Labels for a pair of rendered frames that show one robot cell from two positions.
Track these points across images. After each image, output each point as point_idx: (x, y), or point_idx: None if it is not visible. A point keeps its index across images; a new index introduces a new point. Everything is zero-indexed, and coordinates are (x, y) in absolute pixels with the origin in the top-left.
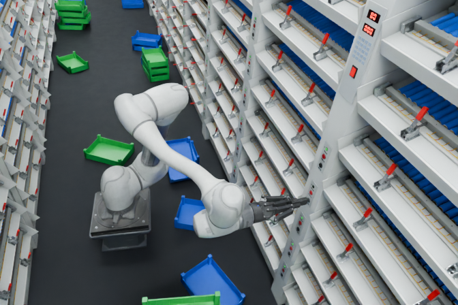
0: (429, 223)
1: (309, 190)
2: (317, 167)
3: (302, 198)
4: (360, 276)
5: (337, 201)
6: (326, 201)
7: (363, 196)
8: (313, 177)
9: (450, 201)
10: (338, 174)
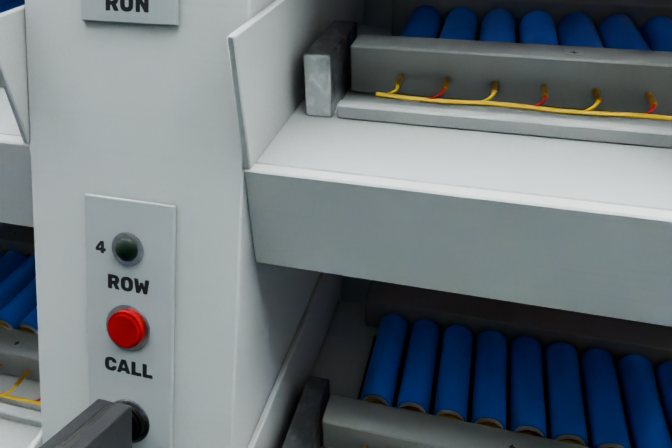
0: None
1: (103, 321)
2: (93, 30)
3: (79, 424)
4: None
5: (432, 171)
6: (270, 325)
7: (541, 45)
8: (94, 161)
9: None
10: None
